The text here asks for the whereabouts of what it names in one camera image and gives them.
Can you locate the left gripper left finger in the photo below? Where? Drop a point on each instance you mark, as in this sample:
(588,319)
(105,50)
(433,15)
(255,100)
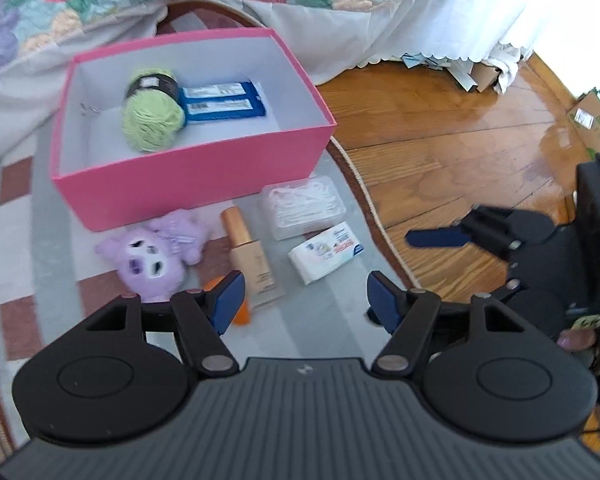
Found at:
(197,319)

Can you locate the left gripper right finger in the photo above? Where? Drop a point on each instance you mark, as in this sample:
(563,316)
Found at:
(419,323)

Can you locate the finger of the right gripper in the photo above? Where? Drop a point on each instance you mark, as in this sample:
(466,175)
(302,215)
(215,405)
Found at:
(487,227)
(506,292)

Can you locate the orange makeup sponge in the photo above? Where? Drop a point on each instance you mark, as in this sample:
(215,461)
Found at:
(225,301)

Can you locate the purple plush toy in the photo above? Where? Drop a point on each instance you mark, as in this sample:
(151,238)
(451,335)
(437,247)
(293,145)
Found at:
(152,260)

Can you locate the foundation bottle gold cap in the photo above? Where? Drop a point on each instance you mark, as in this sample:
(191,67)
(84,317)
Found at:
(247,255)

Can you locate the white tissue pack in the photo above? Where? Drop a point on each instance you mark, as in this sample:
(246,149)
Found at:
(324,253)

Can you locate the green yarn ball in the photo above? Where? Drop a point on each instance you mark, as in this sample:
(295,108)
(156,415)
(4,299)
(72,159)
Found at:
(152,117)

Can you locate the blue wet wipes pack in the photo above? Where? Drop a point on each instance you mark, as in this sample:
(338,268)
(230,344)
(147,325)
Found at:
(229,101)

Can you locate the right hand painted nails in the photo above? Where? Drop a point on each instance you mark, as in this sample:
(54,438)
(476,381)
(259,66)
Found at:
(580,343)

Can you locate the cardboard box on floor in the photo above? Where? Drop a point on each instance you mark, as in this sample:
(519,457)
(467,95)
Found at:
(585,118)

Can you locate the clear floss pick box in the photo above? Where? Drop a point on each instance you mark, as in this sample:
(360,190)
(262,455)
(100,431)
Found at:
(299,207)

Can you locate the papers under bed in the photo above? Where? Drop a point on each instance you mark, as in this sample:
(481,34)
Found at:
(497,71)

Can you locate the striped oval rug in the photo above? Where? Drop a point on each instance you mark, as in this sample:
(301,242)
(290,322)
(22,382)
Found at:
(51,277)

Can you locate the pink cardboard box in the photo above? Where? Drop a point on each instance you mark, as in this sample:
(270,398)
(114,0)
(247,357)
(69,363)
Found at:
(108,184)

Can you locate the white bed skirt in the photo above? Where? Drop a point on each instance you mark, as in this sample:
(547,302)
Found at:
(326,42)

